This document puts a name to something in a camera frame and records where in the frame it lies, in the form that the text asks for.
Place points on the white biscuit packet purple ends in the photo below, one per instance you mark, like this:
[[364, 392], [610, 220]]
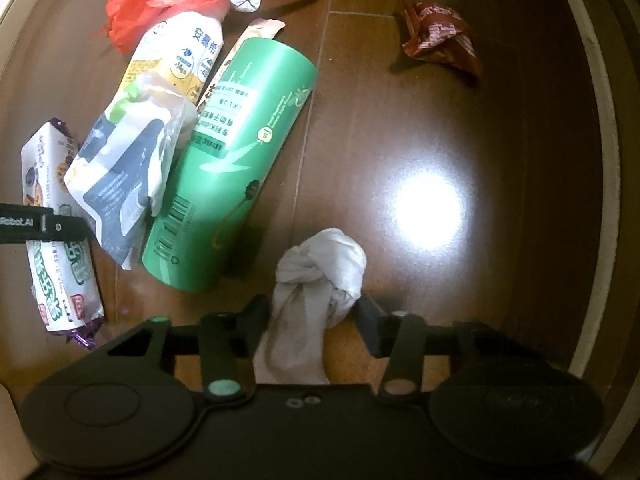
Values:
[[55, 270]]

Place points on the white and yellow drink pouch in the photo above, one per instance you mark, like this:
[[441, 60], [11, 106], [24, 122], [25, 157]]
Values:
[[170, 45]]

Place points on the white tissue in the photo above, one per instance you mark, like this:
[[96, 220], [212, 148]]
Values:
[[300, 310]]

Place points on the beige stick packet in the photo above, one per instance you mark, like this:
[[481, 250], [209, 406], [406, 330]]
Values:
[[250, 35]]

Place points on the green cylindrical can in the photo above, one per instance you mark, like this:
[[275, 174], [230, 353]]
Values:
[[225, 160]]

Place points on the grey and white pouch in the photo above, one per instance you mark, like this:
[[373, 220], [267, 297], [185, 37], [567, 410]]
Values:
[[120, 180]]

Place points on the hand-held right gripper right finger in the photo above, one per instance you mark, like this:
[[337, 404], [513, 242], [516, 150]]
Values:
[[372, 327]]

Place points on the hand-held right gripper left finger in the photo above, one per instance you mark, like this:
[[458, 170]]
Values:
[[252, 317]]

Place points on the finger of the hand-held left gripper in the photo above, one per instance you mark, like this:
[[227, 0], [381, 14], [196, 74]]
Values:
[[70, 227]]

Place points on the red crumpled wrapper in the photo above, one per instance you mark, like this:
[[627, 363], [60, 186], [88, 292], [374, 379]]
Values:
[[440, 35]]

